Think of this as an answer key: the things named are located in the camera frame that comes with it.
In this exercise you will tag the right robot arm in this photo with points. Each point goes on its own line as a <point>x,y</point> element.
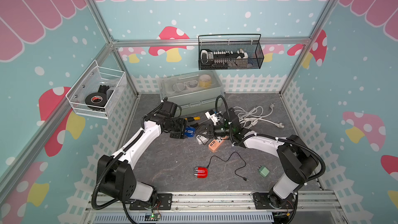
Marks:
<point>300,163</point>

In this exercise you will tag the red electric shaver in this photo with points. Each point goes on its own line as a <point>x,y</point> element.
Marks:
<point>201,172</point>

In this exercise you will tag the green plastic storage box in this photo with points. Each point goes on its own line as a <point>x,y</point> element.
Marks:
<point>184,91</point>

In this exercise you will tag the black wire mesh basket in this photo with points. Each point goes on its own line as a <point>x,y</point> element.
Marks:
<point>249,43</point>

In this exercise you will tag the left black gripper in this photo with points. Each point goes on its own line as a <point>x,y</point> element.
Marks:
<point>178,135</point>

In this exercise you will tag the black tape roll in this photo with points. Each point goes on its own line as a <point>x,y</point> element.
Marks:
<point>96,101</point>

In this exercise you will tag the clear acrylic wall bin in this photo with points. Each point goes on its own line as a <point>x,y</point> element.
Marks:
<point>111,82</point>

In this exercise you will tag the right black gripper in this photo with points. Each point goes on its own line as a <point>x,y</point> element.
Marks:
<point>210,131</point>

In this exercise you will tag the green charger adapter lower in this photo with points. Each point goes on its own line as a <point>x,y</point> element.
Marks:
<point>263,171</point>

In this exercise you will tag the white power strip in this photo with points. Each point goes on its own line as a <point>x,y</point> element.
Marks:
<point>201,139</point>

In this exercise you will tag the black power strip in basket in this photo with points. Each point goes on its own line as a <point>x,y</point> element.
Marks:
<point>223,58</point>

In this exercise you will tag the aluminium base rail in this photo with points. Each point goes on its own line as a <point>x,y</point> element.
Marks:
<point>230,207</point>

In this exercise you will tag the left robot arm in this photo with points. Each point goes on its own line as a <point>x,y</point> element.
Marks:
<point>115,173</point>

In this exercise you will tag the blue shaver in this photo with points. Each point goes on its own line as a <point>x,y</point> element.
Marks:
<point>189,132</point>

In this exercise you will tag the yellow tape roll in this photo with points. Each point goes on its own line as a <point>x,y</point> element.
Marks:
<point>205,81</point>

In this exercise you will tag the yellow handled screwdriver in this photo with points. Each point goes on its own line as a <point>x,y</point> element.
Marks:
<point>197,118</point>

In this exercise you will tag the orange power strip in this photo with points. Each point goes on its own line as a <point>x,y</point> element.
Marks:
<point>215,144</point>

